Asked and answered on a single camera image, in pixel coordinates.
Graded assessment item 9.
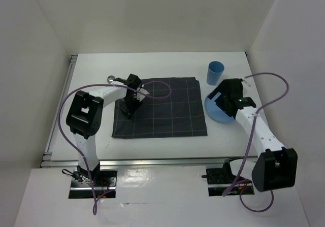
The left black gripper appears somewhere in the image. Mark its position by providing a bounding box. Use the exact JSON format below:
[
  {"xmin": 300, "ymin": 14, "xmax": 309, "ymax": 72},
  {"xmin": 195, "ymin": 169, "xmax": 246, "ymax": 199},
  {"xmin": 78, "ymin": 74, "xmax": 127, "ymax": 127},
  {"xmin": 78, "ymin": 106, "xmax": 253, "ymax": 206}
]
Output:
[{"xmin": 118, "ymin": 94, "xmax": 143, "ymax": 119}]

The blue plastic plate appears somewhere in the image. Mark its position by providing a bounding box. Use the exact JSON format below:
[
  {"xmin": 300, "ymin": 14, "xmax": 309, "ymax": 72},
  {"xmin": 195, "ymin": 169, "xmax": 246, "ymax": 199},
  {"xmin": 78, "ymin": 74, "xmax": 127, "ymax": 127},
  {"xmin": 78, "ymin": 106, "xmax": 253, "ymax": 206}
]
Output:
[{"xmin": 204, "ymin": 92, "xmax": 235, "ymax": 123}]

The dark grey checked cloth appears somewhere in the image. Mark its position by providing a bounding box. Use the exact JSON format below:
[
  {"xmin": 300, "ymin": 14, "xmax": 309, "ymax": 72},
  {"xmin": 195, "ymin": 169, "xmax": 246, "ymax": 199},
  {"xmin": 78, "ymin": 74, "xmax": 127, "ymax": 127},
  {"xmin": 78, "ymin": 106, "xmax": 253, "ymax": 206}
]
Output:
[{"xmin": 112, "ymin": 77, "xmax": 208, "ymax": 139}]

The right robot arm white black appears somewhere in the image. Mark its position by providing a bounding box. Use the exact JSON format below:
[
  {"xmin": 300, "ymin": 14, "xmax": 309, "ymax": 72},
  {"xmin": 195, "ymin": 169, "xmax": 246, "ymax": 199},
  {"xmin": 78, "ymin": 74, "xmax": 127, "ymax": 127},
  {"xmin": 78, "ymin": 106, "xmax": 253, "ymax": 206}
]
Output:
[{"xmin": 205, "ymin": 78, "xmax": 298, "ymax": 192}]

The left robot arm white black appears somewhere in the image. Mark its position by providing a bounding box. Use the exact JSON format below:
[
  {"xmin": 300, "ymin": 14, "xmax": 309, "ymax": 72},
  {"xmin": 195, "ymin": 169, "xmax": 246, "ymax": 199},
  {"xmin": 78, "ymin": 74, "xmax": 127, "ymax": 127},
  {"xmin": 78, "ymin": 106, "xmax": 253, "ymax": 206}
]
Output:
[{"xmin": 66, "ymin": 74, "xmax": 149, "ymax": 186}]

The blue plastic cup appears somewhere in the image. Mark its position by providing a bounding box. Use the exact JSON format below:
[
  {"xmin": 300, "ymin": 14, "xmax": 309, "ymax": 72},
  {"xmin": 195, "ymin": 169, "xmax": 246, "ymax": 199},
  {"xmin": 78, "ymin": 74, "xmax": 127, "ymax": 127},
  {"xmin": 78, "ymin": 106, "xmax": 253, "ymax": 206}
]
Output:
[{"xmin": 207, "ymin": 61, "xmax": 224, "ymax": 85}]

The silver spoon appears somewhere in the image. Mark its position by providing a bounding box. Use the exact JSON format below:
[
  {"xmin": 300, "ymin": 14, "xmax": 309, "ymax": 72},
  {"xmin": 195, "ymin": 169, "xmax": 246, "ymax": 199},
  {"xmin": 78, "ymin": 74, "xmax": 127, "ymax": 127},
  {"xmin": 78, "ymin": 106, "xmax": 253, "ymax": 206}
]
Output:
[{"xmin": 107, "ymin": 75, "xmax": 116, "ymax": 84}]

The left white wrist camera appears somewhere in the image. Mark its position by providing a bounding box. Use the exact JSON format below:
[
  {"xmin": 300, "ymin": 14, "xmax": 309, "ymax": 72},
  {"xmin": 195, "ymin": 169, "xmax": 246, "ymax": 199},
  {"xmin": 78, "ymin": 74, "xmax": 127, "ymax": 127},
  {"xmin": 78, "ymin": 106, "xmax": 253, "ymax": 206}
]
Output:
[{"xmin": 137, "ymin": 88, "xmax": 150, "ymax": 101}]

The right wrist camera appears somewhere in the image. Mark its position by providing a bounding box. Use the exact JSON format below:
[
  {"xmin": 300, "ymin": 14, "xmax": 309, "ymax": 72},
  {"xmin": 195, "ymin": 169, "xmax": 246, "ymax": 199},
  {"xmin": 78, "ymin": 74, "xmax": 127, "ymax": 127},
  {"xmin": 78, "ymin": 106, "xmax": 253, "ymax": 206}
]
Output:
[{"xmin": 241, "ymin": 77, "xmax": 251, "ymax": 88}]

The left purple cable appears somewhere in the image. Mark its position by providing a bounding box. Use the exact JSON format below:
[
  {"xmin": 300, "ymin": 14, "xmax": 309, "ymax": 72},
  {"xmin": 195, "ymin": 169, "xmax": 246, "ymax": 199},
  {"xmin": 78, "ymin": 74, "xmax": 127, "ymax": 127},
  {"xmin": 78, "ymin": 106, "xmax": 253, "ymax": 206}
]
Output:
[{"xmin": 57, "ymin": 80, "xmax": 173, "ymax": 215}]

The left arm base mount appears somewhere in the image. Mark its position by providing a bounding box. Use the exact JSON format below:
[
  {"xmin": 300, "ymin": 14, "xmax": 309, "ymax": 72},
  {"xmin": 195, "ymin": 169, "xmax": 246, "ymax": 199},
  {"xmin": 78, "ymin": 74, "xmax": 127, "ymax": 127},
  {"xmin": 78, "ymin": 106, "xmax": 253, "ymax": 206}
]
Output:
[{"xmin": 61, "ymin": 169, "xmax": 117, "ymax": 199}]

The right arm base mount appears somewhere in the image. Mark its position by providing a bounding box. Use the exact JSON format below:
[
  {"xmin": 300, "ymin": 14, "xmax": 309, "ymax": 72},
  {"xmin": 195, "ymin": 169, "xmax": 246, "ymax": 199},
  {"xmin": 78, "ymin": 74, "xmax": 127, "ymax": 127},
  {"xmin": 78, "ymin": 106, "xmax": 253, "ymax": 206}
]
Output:
[{"xmin": 201, "ymin": 158, "xmax": 254, "ymax": 197}]

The aluminium table frame rail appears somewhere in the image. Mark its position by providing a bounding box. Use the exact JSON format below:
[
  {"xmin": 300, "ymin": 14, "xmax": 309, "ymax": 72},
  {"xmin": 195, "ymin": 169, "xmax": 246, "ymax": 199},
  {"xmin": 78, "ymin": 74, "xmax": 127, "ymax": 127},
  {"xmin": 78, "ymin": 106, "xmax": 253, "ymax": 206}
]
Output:
[{"xmin": 40, "ymin": 54, "xmax": 279, "ymax": 169}]

